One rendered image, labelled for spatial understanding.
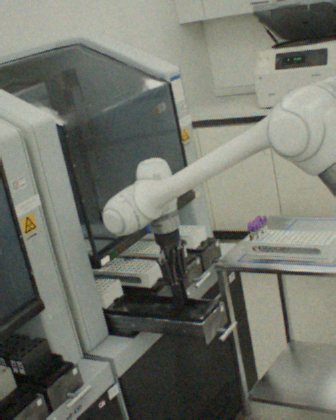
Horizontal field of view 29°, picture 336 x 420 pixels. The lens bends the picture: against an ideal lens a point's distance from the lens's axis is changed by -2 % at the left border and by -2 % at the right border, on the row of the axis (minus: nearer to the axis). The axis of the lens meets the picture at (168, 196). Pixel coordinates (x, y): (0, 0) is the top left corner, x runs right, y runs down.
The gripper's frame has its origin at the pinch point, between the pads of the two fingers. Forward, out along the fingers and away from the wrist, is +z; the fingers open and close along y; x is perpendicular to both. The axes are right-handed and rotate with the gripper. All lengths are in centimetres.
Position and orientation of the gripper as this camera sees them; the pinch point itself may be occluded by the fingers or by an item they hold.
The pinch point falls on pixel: (179, 291)
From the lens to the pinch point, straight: 201.6
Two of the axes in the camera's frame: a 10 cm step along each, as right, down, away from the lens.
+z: 2.0, 9.4, 2.9
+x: 8.4, -0.1, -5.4
